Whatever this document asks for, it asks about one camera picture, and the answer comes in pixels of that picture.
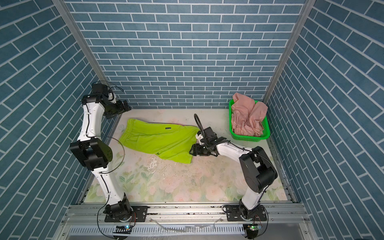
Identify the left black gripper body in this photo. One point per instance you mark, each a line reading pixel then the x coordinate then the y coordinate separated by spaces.
pixel 115 108

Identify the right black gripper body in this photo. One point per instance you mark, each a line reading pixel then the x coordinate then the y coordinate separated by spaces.
pixel 202 150

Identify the lime green shorts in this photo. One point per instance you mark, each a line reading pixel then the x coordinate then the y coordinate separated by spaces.
pixel 167 141

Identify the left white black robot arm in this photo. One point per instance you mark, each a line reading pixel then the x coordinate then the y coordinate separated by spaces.
pixel 95 155

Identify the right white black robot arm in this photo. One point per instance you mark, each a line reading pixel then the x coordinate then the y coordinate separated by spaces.
pixel 259 172

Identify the pink shorts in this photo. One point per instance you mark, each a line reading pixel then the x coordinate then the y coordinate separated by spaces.
pixel 247 116

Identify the green plastic basket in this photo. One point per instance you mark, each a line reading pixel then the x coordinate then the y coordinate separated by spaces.
pixel 266 131

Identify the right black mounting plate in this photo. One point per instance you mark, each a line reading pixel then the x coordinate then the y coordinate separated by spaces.
pixel 236 213

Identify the black mounting plate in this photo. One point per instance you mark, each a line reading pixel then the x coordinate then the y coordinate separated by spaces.
pixel 138 214
pixel 236 213

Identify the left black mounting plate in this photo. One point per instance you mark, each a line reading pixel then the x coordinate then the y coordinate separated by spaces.
pixel 138 214

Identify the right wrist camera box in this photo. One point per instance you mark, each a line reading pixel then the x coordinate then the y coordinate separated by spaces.
pixel 200 138

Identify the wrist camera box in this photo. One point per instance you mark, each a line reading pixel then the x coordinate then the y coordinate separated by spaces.
pixel 200 138
pixel 101 89

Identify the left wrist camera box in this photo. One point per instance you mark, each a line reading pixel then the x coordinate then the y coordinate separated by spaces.
pixel 101 89

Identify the left aluminium corner post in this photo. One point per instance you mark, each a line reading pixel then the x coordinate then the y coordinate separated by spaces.
pixel 81 45

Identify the aluminium corner post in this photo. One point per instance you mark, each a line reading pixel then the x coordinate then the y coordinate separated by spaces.
pixel 304 14
pixel 81 45

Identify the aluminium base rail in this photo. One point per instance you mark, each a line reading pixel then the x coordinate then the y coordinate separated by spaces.
pixel 210 213

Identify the right aluminium corner post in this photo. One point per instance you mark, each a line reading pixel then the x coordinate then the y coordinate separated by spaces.
pixel 304 14

